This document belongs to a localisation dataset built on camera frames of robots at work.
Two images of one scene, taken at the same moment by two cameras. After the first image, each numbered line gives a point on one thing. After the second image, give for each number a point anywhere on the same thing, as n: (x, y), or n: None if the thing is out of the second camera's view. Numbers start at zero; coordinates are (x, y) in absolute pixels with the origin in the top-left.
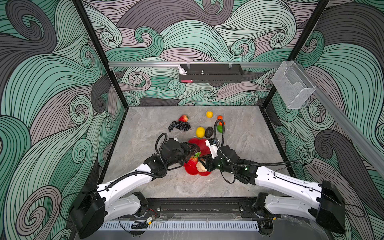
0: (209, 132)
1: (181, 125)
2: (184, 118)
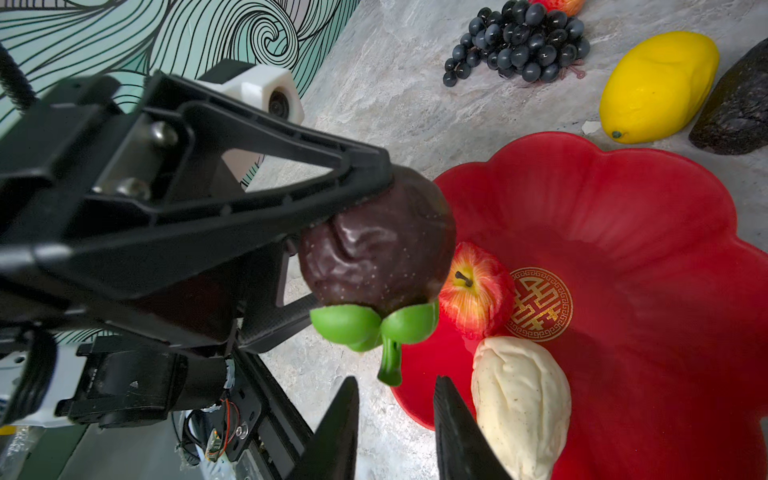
0: (736, 119)
1: (521, 38)
2: (573, 8)
